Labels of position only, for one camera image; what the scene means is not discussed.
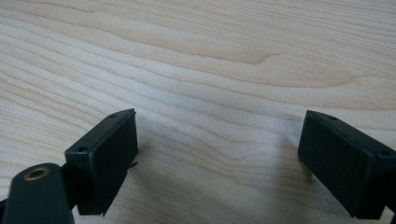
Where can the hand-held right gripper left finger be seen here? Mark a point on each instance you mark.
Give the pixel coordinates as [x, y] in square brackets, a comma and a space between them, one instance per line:
[102, 161]

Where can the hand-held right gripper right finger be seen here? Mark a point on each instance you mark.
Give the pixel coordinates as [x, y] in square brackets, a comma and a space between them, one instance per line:
[345, 168]

